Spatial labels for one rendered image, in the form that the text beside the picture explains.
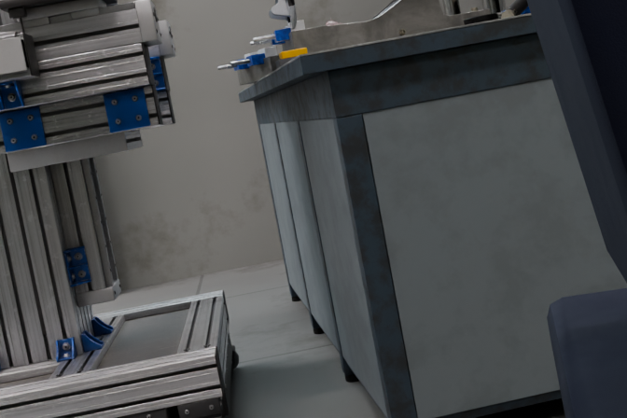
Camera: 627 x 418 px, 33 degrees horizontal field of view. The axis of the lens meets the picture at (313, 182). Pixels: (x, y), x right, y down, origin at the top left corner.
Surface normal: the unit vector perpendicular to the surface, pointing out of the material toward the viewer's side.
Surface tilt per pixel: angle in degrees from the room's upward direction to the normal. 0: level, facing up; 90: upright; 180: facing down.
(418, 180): 90
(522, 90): 90
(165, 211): 90
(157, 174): 90
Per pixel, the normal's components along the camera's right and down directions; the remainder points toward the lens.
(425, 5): 0.13, 0.05
